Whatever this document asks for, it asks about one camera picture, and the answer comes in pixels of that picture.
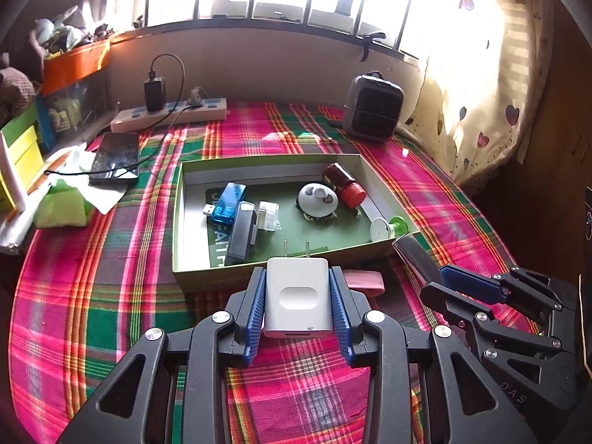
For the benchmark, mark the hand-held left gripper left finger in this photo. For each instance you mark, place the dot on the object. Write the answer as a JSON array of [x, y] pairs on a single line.
[[253, 314]]

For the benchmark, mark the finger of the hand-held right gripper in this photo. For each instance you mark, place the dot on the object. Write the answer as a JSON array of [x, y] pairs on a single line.
[[467, 282], [444, 298]]

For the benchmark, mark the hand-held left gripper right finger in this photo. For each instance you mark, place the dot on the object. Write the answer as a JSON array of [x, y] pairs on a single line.
[[341, 314]]

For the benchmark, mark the white charger adapter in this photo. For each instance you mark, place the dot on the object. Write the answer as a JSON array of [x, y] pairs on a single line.
[[297, 296]]

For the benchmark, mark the silver metal utility knife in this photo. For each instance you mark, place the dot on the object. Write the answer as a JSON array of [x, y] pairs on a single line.
[[414, 256]]

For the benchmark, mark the green cardboard box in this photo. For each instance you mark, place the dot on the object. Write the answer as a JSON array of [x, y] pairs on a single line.
[[296, 259]]

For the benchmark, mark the black rectangular device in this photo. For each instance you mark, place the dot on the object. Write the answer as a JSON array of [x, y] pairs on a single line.
[[243, 236]]

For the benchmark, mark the green and white spool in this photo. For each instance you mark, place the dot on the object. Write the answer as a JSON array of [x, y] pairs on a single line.
[[386, 230]]

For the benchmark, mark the small white ribbed jar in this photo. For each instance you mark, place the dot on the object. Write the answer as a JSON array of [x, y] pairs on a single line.
[[269, 216]]

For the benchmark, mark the red-capped brown bottle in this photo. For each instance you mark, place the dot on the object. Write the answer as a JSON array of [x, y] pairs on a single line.
[[344, 185]]

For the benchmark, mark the pink plastic clip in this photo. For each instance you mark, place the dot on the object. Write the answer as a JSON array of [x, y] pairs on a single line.
[[365, 282]]

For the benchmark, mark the blue translucent usb device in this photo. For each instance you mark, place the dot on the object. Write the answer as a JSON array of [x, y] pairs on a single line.
[[226, 203]]

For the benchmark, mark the white round spotted gadget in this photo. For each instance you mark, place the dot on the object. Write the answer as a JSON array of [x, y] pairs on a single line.
[[317, 201]]

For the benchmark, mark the plaid pink green blanket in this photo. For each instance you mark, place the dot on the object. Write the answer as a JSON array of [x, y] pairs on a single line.
[[115, 263]]

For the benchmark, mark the white crumpled tissue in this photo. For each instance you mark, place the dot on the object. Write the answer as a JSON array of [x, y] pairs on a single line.
[[106, 196]]

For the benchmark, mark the small grey space heater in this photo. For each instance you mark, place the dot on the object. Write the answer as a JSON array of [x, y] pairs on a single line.
[[372, 111]]

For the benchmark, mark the cream heart-print curtain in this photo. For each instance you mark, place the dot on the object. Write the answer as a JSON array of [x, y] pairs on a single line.
[[481, 78]]

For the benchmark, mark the black smartphone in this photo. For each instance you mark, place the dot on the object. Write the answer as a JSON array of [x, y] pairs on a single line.
[[115, 157]]

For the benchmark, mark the green tissue packet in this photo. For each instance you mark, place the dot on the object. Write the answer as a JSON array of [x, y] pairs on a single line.
[[62, 208]]

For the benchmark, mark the white plug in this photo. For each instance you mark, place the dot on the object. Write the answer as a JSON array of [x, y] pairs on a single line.
[[196, 96]]

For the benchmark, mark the beige power strip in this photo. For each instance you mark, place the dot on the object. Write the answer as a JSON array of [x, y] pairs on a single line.
[[138, 118]]

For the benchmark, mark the black plug-in charger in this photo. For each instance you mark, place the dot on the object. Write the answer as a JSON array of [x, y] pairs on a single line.
[[155, 95]]

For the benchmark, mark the clear plastic storage bin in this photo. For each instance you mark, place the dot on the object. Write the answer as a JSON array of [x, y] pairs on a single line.
[[74, 111]]

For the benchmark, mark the white stick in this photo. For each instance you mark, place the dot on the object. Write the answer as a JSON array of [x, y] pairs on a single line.
[[13, 175]]

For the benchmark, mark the yellow-green cardboard box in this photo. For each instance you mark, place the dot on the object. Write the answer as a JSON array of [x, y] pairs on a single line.
[[21, 152]]

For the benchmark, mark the orange storage box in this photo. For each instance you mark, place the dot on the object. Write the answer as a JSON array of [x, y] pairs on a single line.
[[78, 67]]

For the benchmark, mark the brown cloth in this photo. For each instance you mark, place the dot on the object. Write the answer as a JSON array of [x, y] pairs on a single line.
[[16, 90]]

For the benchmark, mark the clutter pile on orange box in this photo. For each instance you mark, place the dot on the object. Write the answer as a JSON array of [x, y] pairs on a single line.
[[64, 30]]

